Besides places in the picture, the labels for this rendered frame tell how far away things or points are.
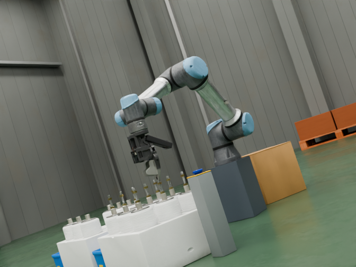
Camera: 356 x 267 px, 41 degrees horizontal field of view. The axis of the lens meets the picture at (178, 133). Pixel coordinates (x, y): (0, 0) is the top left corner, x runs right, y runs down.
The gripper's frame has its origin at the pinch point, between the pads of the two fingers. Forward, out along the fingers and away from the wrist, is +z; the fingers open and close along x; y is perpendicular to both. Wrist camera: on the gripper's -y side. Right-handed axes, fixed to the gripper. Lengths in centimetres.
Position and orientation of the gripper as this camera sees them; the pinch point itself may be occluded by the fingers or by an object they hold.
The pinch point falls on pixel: (159, 178)
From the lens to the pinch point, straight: 192.3
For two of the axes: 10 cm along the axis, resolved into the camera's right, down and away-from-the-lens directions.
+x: 3.9, -1.9, -9.0
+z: 3.1, 9.5, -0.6
